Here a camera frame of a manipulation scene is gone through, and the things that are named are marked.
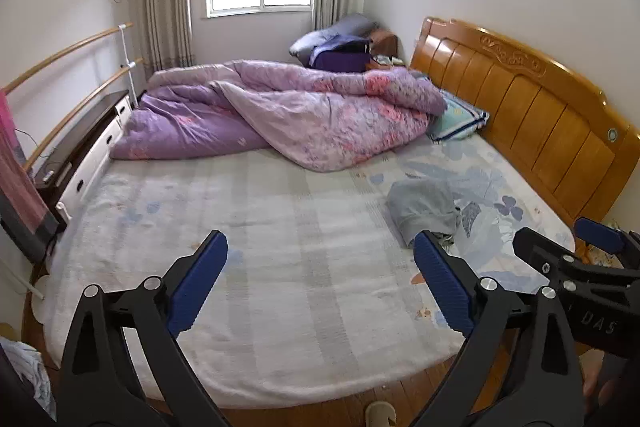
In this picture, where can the wooden ballet barre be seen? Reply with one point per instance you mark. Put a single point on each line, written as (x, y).
(75, 47)

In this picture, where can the dark purple blanket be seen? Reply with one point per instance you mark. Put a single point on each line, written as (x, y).
(342, 58)

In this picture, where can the person's right hand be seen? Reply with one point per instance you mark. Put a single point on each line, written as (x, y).
(592, 382)

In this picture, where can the pink towel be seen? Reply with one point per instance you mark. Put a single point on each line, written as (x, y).
(5, 122)

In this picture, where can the grey and salmon striped towel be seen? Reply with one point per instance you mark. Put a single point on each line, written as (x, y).
(25, 207)

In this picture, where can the pile of bedding on chair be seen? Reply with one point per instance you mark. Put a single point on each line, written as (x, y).
(335, 34)

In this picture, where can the bed with floral sheet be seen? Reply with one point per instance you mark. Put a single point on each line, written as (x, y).
(250, 257)

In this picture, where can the dark top white cabinet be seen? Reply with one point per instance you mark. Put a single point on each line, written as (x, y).
(85, 142)

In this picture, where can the white standing fan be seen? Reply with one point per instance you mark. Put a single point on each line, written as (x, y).
(15, 278)

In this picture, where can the teal pillow with navy border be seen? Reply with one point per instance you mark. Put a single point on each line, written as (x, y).
(460, 117)

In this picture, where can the wooden nightstand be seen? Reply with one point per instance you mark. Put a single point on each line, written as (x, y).
(386, 63)

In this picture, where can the remote control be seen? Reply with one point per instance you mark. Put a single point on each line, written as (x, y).
(48, 176)

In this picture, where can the clothes pile on yellow chair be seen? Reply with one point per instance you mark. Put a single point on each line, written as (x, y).
(25, 367)

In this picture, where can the wooden headboard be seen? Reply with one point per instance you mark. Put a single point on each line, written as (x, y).
(525, 107)

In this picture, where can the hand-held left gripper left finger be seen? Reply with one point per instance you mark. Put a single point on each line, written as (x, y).
(197, 287)

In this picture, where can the beige slipper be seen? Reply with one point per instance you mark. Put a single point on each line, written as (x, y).
(380, 413)

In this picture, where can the purple floral comforter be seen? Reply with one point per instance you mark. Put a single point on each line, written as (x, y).
(280, 112)

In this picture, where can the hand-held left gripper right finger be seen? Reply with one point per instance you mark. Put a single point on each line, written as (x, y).
(442, 287)

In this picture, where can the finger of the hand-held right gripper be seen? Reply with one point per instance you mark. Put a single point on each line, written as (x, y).
(600, 234)
(540, 252)

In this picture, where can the grey zip hoodie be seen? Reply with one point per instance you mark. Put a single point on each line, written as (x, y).
(425, 207)

